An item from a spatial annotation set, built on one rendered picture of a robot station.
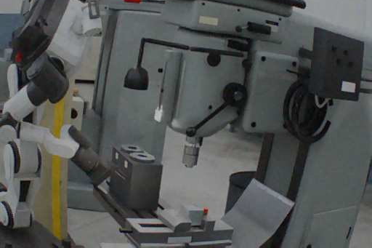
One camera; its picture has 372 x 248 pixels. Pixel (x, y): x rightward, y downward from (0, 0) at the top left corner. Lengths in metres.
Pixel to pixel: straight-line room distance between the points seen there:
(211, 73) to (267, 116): 0.24
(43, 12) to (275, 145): 0.99
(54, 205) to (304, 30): 2.31
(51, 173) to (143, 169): 1.57
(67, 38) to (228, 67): 0.54
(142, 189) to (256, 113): 0.55
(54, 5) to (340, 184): 1.25
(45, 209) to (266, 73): 2.24
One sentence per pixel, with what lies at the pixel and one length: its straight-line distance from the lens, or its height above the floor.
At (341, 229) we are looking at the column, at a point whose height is 0.95.
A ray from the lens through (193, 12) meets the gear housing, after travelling 1.77.
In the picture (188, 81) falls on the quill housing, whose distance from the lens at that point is 1.85.
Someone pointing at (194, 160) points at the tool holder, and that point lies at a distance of 1.97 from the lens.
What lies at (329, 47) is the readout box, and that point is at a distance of 1.74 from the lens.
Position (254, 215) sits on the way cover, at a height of 0.99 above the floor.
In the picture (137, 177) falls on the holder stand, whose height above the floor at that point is 1.07.
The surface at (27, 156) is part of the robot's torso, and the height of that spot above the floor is 1.04.
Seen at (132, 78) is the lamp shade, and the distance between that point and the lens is 1.79.
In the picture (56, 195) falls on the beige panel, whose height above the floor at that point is 0.40.
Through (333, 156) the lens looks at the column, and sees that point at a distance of 2.11.
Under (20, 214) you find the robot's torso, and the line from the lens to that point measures 2.52.
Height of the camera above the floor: 1.73
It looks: 10 degrees down
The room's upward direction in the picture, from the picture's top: 9 degrees clockwise
